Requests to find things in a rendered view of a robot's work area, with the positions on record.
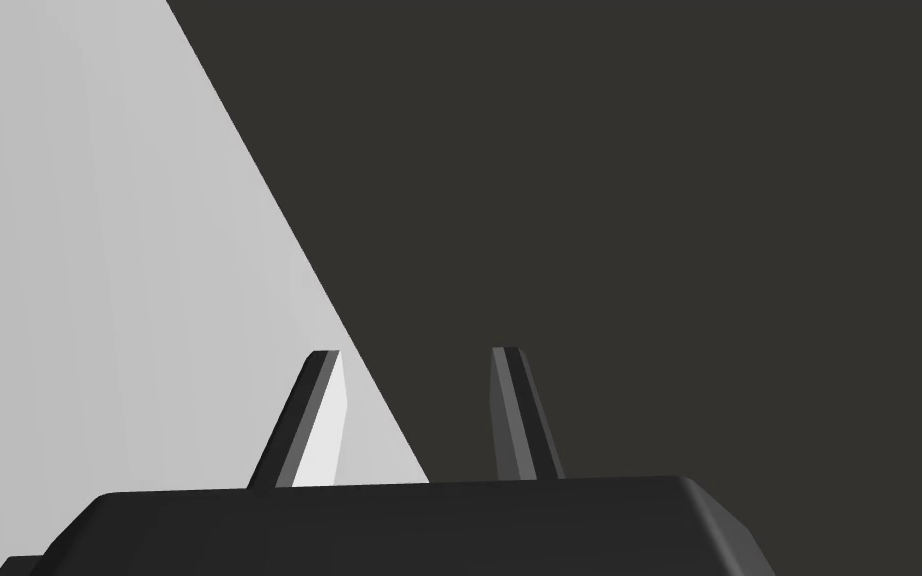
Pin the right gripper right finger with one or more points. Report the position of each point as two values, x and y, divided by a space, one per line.
521 432

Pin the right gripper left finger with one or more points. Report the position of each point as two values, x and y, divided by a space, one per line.
310 432

